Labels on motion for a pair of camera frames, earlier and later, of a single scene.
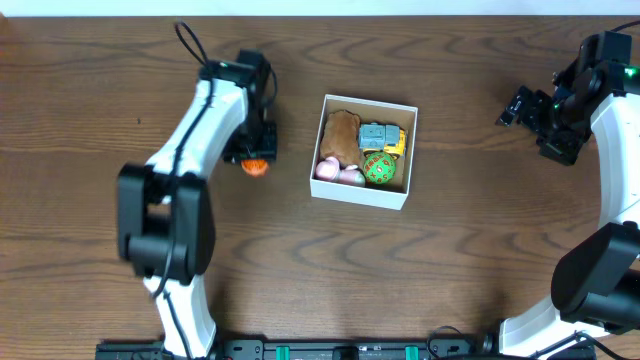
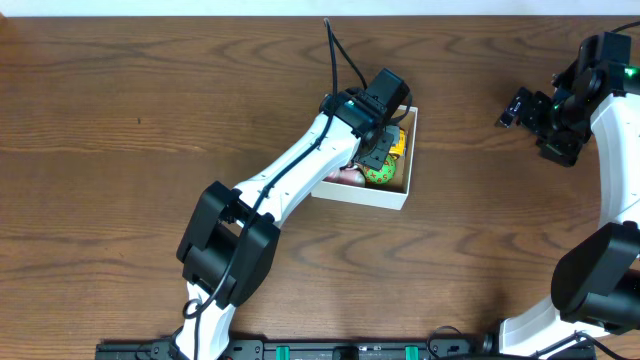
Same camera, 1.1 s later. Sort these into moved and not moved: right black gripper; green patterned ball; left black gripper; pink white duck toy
Moved: left black gripper
Not moved: pink white duck toy; right black gripper; green patterned ball
